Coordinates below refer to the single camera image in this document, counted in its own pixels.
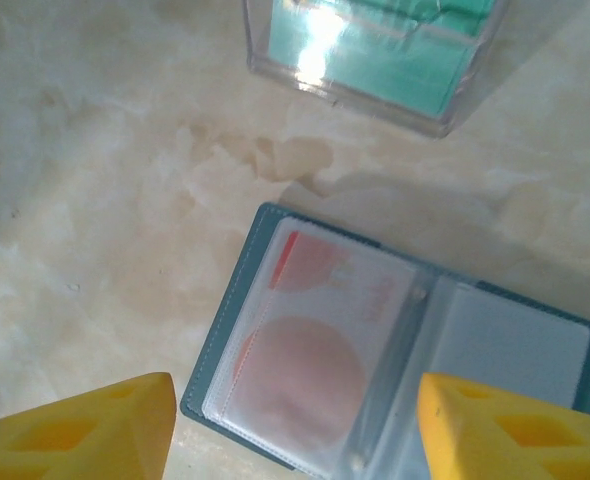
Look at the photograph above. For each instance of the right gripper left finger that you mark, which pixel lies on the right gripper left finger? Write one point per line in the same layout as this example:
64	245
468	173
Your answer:
75	440

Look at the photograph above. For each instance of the white card pink circles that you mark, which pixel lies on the white card pink circles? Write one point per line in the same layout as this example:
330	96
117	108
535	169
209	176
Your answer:
300	360

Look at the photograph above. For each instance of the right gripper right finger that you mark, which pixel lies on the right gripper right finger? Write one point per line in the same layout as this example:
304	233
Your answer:
500	440

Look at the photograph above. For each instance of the clear acrylic card box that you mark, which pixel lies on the clear acrylic card box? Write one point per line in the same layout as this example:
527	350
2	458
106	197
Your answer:
257	60

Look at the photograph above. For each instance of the blue card holder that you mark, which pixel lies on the blue card holder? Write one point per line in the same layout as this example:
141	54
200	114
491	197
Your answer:
500	340

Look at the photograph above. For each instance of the teal card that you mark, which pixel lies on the teal card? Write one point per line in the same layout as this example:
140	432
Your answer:
400	65

